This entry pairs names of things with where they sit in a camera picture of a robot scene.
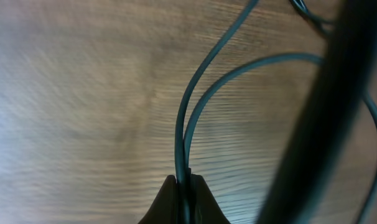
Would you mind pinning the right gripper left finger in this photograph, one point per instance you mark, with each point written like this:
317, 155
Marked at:
163, 210

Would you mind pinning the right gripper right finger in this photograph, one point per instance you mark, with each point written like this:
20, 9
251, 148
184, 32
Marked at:
204, 208

